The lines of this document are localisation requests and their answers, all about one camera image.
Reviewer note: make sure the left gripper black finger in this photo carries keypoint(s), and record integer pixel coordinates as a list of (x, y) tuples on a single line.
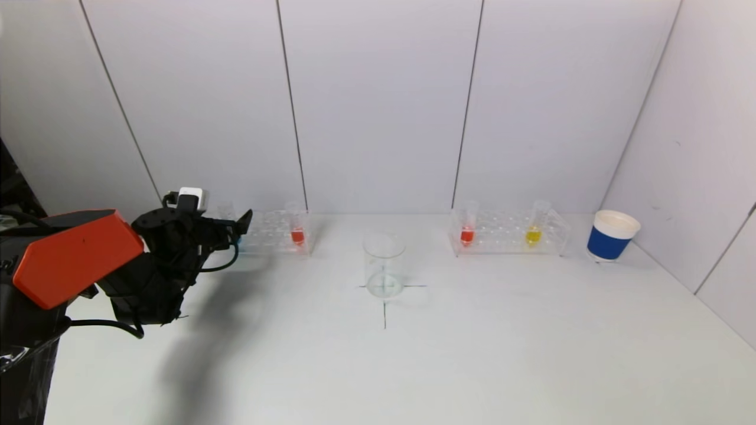
[(242, 225)]

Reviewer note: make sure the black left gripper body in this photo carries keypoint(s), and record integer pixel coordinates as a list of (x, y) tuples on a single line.
[(177, 233)]

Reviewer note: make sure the test tube with blue pigment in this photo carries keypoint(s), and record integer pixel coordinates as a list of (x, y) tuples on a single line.
[(226, 211)]

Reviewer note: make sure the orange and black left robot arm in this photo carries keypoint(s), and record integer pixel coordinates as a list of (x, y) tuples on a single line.
[(71, 254)]

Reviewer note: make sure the clear acrylic test tube rack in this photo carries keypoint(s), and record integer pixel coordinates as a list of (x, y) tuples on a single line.
[(271, 233), (502, 236)]

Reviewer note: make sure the test tube with red pigment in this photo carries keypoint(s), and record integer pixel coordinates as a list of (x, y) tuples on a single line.
[(467, 235), (297, 235)]

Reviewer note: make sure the clear glass beaker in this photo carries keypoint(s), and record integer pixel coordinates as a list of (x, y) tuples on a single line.
[(384, 271)]

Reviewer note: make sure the test tube with yellow pigment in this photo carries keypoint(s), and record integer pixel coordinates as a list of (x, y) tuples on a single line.
[(533, 236)]

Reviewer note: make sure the blue and white paper cup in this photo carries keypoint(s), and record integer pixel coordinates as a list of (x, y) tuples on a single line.
[(608, 242)]

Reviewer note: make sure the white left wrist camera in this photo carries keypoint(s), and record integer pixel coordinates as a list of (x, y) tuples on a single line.
[(192, 198)]

